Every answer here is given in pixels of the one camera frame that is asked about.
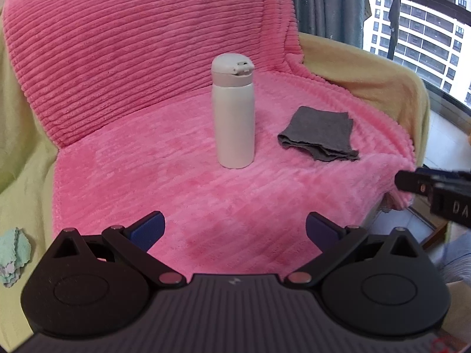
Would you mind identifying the pink corduroy blanket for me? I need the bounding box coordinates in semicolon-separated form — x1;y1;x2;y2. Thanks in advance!
1;0;415;275

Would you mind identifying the small mint green cloth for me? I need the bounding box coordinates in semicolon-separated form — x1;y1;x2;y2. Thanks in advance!
0;228;32;288

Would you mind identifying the grey curtain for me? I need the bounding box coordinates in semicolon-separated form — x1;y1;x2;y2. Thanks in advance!
293;0;368;48

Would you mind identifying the grey cleaning cloth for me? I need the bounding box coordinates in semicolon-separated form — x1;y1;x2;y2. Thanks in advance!
278;106;359;162

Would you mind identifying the white insulated bottle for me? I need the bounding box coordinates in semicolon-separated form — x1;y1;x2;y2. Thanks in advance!
212;54;256;169

